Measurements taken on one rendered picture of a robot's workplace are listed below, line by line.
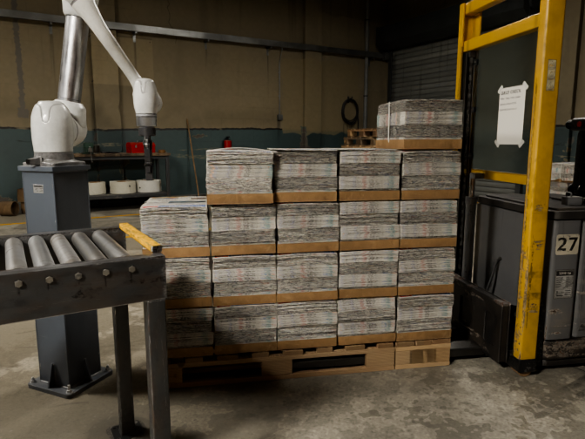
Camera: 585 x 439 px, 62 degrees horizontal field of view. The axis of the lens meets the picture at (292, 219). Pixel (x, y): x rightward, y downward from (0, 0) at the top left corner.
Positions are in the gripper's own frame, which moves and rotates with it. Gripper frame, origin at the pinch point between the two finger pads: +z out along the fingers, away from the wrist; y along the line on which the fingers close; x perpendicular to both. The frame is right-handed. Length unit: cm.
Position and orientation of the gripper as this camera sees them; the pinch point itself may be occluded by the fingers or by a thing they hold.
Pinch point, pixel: (149, 172)
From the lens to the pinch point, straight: 231.7
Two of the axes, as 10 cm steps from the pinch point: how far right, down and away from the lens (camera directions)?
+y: -1.7, -1.6, 9.7
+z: 0.0, 9.9, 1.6
